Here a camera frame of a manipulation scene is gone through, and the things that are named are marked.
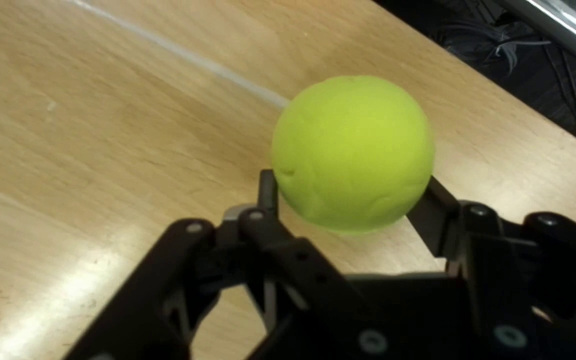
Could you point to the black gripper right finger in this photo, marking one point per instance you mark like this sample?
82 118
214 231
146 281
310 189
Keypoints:
500 267

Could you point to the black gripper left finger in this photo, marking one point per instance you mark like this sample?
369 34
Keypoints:
269 286

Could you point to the yellow fuzzy ball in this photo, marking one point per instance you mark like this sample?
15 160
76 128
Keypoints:
352 153

